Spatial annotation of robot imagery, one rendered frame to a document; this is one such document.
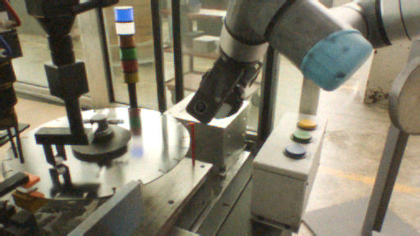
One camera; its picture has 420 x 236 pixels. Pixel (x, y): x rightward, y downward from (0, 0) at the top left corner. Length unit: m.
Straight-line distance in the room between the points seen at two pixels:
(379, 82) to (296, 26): 3.20
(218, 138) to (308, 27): 0.46
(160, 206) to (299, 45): 0.39
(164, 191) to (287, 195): 0.24
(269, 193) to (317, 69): 0.36
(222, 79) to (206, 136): 0.31
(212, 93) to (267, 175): 0.23
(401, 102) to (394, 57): 2.16
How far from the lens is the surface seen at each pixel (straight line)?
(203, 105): 0.52
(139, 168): 0.55
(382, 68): 3.55
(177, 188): 0.67
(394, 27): 0.50
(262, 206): 0.72
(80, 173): 0.57
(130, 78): 0.89
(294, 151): 0.69
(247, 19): 0.44
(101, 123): 0.61
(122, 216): 0.43
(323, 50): 0.40
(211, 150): 0.83
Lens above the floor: 1.26
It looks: 25 degrees down
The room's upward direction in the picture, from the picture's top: straight up
